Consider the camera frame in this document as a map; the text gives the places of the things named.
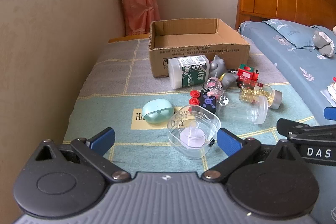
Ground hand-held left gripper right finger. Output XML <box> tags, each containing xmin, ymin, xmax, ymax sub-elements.
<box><xmin>201</xmin><ymin>128</ymin><xmax>300</xmax><ymax>183</ymax></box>

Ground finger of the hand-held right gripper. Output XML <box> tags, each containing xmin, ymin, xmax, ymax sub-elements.
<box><xmin>277</xmin><ymin>118</ymin><xmax>336</xmax><ymax>146</ymax></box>
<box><xmin>324</xmin><ymin>107</ymin><xmax>336</xmax><ymax>120</ymax></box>

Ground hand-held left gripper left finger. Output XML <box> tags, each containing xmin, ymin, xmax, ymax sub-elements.
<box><xmin>34</xmin><ymin>127</ymin><xmax>132</xmax><ymax>183</ymax></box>

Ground clear plastic container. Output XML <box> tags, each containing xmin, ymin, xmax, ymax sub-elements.
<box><xmin>167</xmin><ymin>105</ymin><xmax>221</xmax><ymax>160</ymax></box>

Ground clear plastic cap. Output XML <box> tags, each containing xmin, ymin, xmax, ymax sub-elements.
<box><xmin>247</xmin><ymin>96</ymin><xmax>269</xmax><ymax>125</ymax></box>

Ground black toy red wheels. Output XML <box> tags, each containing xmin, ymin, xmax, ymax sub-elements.
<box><xmin>189</xmin><ymin>90</ymin><xmax>218</xmax><ymax>115</ymax></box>

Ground glass bottle golden capsules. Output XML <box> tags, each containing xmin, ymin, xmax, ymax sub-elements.
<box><xmin>239</xmin><ymin>80</ymin><xmax>282</xmax><ymax>110</ymax></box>

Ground clear pink charm keychain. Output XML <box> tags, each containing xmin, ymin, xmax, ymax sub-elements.
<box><xmin>202</xmin><ymin>77</ymin><xmax>229</xmax><ymax>107</ymax></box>

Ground white bottle green label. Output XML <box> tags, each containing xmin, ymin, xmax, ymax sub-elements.
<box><xmin>168</xmin><ymin>55</ymin><xmax>210</xmax><ymax>90</ymax></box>

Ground cardboard box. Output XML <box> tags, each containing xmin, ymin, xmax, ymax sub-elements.
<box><xmin>148</xmin><ymin>18</ymin><xmax>251</xmax><ymax>78</ymax></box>

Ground stack of papers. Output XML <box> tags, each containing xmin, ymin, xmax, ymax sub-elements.
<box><xmin>320</xmin><ymin>77</ymin><xmax>336</xmax><ymax>107</ymax></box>

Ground blue floral bed sheet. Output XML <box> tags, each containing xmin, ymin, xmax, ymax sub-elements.
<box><xmin>239</xmin><ymin>21</ymin><xmax>336</xmax><ymax>125</ymax></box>

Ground mint green earbuds case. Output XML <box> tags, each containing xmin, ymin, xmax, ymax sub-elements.
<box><xmin>142</xmin><ymin>99</ymin><xmax>175</xmax><ymax>126</ymax></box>

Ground grey teal checked blanket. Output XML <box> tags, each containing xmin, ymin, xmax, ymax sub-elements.
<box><xmin>63</xmin><ymin>39</ymin><xmax>319</xmax><ymax>173</ymax></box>

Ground grey plush toy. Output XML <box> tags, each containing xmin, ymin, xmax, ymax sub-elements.
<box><xmin>312</xmin><ymin>30</ymin><xmax>336</xmax><ymax>58</ymax></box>

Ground red toy train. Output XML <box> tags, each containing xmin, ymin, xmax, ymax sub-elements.
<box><xmin>237</xmin><ymin>64</ymin><xmax>260</xmax><ymax>82</ymax></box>

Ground grey cat figurine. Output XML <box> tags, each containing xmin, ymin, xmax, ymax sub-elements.
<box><xmin>209</xmin><ymin>55</ymin><xmax>239</xmax><ymax>90</ymax></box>

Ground blue floral pillow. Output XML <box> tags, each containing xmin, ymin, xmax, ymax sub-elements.
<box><xmin>262</xmin><ymin>19</ymin><xmax>316</xmax><ymax>50</ymax></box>

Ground wooden bedside table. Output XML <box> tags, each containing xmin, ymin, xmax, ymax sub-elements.
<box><xmin>108</xmin><ymin>34</ymin><xmax>151</xmax><ymax>44</ymax></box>

